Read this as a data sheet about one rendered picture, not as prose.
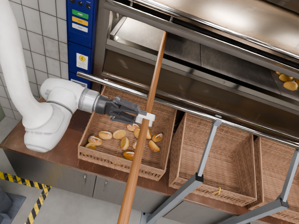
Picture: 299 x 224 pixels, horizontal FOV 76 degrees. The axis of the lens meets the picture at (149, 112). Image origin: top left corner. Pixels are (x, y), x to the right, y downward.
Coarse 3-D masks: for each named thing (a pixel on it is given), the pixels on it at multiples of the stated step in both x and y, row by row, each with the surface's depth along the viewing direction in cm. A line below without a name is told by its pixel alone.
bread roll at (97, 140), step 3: (90, 138) 129; (93, 138) 129; (96, 138) 129; (99, 138) 131; (90, 141) 129; (93, 141) 129; (96, 141) 129; (99, 141) 130; (96, 144) 130; (99, 144) 130
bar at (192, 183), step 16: (96, 80) 90; (144, 96) 92; (192, 112) 94; (240, 128) 96; (208, 144) 96; (288, 144) 99; (192, 176) 100; (288, 176) 102; (176, 192) 115; (288, 192) 101; (160, 208) 136; (256, 208) 114; (272, 208) 104
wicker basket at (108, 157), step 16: (112, 96) 141; (128, 96) 140; (128, 112) 147; (160, 112) 145; (96, 128) 141; (112, 128) 145; (160, 128) 152; (80, 144) 113; (112, 144) 136; (160, 144) 148; (96, 160) 122; (112, 160) 118; (128, 160) 115; (144, 160) 135; (160, 160) 138; (144, 176) 127; (160, 176) 123
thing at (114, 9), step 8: (112, 8) 88; (120, 8) 88; (128, 16) 89; (136, 16) 89; (152, 24) 90; (160, 24) 89; (176, 32) 91; (184, 32) 90; (192, 40) 92; (200, 40) 92; (208, 40) 92; (224, 40) 108; (216, 48) 93; (224, 48) 92; (240, 56) 94; (248, 56) 93; (264, 64) 95; (272, 64) 94; (288, 64) 111; (280, 72) 96; (288, 72) 96
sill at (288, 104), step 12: (108, 36) 116; (120, 48) 118; (132, 48) 116; (144, 48) 118; (156, 60) 119; (168, 60) 118; (180, 60) 121; (192, 72) 121; (204, 72) 120; (216, 72) 124; (228, 84) 123; (240, 84) 122; (264, 96) 125; (276, 96) 125
